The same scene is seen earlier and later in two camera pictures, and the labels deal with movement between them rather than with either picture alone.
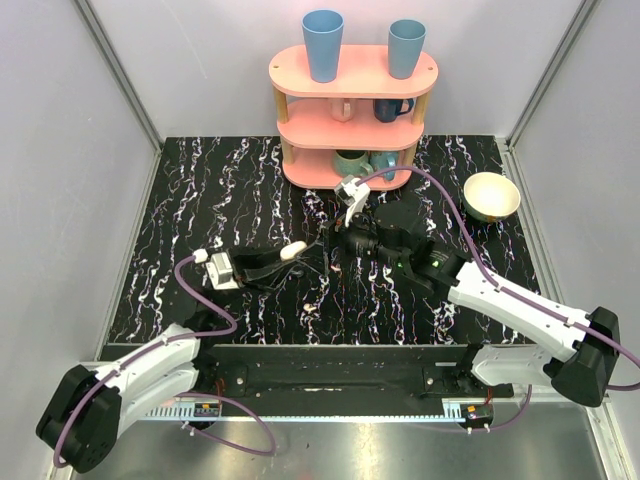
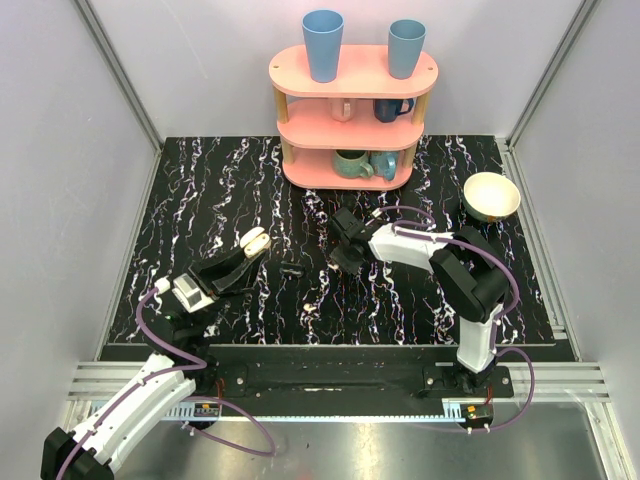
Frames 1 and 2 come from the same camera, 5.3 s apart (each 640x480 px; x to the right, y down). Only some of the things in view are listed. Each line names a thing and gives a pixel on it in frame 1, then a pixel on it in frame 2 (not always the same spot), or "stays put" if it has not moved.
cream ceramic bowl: x=490 y=197 stays put
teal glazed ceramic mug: x=352 y=162 stays put
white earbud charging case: x=289 y=252 → x=255 y=242
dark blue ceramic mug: x=386 y=110 stays put
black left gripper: x=239 y=265 → x=205 y=279
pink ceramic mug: x=343 y=109 stays put
